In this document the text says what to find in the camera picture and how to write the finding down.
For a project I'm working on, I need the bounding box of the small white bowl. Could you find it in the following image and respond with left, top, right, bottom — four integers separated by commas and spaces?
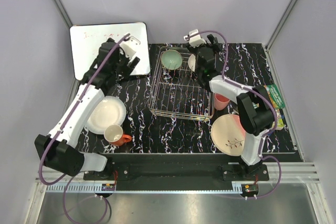
187, 54, 196, 72

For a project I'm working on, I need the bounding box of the green ceramic bowl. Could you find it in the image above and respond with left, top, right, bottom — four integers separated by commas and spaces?
161, 50, 183, 70

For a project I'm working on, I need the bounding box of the large white plate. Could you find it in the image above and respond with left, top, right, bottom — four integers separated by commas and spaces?
86, 96, 127, 135

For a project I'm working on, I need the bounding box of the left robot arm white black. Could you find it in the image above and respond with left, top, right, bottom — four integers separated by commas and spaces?
34, 34, 141, 184

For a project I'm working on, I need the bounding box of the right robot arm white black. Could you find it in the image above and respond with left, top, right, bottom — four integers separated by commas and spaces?
149, 30, 277, 180

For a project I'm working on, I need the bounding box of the pink plastic cup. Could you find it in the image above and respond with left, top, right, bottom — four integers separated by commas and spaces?
214, 93, 230, 111

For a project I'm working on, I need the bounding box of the black marble pattern mat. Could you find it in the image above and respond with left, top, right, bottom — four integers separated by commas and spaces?
69, 42, 297, 154

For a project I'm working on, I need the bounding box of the orange mug white inside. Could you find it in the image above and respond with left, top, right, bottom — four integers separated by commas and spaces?
103, 125, 132, 146

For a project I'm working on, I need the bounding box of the green children's book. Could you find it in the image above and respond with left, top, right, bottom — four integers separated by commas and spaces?
264, 84, 285, 130

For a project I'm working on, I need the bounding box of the pink cream floral plate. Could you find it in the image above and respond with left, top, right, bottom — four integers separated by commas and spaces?
211, 114, 246, 156

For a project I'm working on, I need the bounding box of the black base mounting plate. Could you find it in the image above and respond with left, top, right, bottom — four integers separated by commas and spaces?
83, 154, 269, 192

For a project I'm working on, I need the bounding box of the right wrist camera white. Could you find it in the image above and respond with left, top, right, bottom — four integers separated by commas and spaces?
183, 29, 206, 48

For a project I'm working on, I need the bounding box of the white whiteboard black frame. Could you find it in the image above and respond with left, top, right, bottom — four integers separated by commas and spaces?
70, 22, 150, 80

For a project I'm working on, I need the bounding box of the wire dish rack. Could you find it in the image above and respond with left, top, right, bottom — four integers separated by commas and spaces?
148, 46, 214, 121

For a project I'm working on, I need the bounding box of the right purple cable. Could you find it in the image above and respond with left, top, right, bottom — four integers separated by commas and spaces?
185, 29, 283, 200

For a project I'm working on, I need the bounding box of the purple cable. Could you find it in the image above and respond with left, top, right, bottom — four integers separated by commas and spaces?
38, 33, 131, 223
185, 29, 283, 200

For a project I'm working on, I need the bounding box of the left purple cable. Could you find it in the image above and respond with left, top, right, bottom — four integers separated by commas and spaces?
38, 33, 131, 223

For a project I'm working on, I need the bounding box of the grey slotted cable duct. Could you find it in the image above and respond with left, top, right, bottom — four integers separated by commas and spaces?
47, 181, 242, 195

